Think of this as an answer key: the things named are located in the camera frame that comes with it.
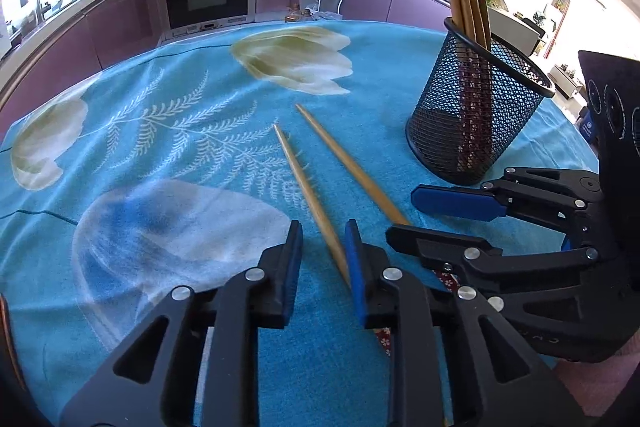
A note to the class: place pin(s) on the blue floral tablecloth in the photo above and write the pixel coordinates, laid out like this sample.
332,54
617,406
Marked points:
166,169

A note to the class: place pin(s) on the black mesh cup holder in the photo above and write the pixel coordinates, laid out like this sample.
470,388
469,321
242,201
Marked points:
474,104

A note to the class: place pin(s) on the smartphone with orange edge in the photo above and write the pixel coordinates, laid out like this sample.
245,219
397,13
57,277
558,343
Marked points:
8,345

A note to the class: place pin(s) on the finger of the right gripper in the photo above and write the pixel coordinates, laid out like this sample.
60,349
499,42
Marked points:
465,251
542,196

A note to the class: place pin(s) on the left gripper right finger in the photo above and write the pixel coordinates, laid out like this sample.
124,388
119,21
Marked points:
455,359

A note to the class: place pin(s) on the black camera box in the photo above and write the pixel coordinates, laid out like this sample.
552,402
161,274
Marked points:
613,99

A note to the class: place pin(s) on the pink sleeve forearm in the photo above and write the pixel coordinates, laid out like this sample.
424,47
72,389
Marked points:
595,386

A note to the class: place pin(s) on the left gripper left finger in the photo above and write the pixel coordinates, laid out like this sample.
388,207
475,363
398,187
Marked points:
195,351

